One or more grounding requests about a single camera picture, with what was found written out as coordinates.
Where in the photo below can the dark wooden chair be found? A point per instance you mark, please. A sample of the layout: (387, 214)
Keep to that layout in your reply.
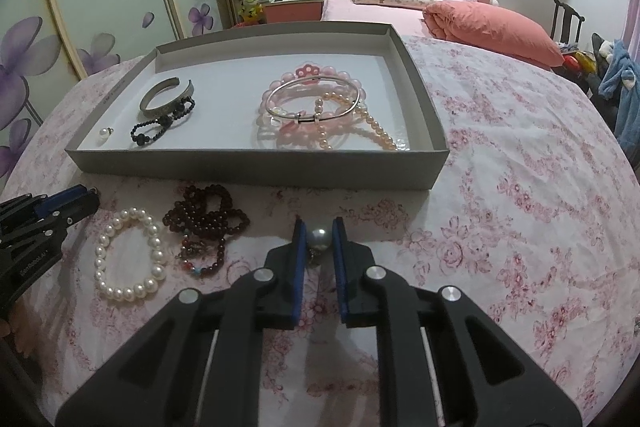
(567, 19)

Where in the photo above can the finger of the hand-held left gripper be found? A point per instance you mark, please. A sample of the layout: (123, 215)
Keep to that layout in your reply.
(60, 199)
(80, 209)

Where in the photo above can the grey pearl earring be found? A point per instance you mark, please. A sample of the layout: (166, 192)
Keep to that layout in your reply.
(317, 238)

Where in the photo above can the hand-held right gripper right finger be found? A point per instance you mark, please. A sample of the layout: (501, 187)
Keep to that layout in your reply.
(340, 267)

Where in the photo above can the red bin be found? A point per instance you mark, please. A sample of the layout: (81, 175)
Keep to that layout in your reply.
(247, 23)

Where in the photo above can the silver bangle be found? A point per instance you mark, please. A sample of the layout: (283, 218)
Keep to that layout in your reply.
(300, 119)

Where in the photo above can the pink folded duvet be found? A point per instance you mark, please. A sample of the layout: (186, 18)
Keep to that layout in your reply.
(490, 29)

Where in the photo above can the red and yellow clutter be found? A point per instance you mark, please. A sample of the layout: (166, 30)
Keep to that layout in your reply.
(577, 62)

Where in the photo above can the blue garment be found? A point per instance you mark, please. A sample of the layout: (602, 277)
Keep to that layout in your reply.
(625, 97)

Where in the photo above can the pink nightstand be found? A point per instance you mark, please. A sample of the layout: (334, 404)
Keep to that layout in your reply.
(292, 12)

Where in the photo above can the grey cardboard tray box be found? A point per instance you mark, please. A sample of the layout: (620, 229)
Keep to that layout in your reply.
(225, 72)

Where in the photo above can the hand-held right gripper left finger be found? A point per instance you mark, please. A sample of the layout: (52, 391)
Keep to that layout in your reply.
(299, 267)

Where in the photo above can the pearl stud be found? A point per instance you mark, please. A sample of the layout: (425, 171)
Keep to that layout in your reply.
(103, 136)

